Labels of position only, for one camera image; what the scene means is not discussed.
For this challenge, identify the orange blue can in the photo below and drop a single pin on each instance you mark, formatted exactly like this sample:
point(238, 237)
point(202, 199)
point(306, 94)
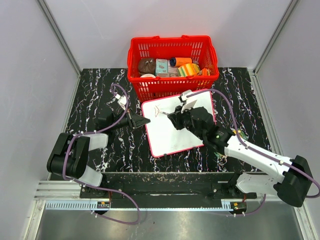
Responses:
point(177, 62)

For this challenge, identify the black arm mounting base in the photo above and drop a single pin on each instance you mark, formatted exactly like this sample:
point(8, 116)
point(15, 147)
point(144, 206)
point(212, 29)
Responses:
point(218, 185)

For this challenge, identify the teal small box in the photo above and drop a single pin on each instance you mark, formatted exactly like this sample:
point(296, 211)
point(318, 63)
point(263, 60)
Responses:
point(161, 68)

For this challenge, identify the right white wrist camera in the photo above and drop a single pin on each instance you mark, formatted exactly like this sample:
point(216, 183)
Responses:
point(187, 100)

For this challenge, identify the yellow sponge pack in basket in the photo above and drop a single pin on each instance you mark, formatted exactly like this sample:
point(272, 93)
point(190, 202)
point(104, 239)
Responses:
point(188, 70)

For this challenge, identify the orange snack packet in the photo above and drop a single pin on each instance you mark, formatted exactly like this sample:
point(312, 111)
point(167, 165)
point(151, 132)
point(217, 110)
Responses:
point(204, 72)

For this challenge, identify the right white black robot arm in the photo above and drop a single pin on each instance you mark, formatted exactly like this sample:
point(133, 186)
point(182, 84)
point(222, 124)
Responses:
point(288, 178)

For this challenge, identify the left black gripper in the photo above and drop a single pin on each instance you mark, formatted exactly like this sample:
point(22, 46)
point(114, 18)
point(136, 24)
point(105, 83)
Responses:
point(135, 121)

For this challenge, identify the brown chocolate muffin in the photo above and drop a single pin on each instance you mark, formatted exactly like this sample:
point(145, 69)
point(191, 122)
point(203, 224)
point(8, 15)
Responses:
point(147, 66)

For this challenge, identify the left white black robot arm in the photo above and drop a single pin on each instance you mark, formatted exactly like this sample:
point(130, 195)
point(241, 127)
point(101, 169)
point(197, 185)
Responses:
point(77, 164)

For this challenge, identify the pink small box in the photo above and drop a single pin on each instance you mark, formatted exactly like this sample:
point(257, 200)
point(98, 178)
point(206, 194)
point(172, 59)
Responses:
point(172, 71)

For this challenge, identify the white round lid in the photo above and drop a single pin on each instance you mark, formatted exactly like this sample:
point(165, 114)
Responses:
point(148, 75)

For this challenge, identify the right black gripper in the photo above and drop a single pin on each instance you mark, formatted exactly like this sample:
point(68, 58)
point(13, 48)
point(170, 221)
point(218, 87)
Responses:
point(175, 116)

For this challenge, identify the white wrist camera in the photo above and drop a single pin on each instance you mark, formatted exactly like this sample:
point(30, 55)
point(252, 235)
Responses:
point(187, 100)
point(121, 101)

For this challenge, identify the pink framed whiteboard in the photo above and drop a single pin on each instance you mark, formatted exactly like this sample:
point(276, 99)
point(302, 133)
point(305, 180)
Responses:
point(163, 138)

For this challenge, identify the red plastic shopping basket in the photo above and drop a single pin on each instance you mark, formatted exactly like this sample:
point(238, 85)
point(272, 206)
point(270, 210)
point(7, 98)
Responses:
point(197, 47)

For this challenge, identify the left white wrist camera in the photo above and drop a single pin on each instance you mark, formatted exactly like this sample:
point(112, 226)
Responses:
point(121, 101)

